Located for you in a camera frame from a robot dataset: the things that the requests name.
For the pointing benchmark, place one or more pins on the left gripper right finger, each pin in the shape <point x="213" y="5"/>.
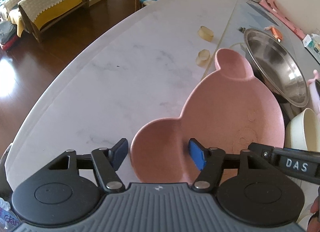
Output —
<point x="209" y="162"/>

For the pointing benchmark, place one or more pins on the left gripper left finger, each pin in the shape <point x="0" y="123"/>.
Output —
<point x="105" y="164"/>

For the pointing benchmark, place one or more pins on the pink bear-shaped plate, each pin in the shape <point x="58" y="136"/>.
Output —
<point x="229" y="109"/>

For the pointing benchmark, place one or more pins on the pink bowl with steel insert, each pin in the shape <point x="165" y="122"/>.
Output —
<point x="313" y="90"/>

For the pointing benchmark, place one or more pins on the large stainless steel bowl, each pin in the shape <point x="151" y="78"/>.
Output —
<point x="276" y="68"/>

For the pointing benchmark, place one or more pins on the right hand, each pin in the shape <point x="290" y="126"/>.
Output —
<point x="314" y="224"/>

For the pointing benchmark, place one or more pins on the cream round bowl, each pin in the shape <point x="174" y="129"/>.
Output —
<point x="302" y="132"/>

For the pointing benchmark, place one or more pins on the black chair back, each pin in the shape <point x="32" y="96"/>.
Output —
<point x="5" y="188"/>

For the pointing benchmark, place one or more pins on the plastic bag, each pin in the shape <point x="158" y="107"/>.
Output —
<point x="8" y="220"/>

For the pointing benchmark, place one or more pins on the tissue box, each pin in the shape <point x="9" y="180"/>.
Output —
<point x="311" y="43"/>

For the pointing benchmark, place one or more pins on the orange tape measure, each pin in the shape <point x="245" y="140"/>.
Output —
<point x="277" y="34"/>

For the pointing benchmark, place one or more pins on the small dark metal object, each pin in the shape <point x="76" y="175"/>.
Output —
<point x="241" y="29"/>

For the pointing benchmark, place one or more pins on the pink folded cloth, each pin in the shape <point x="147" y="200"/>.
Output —
<point x="271" y="6"/>

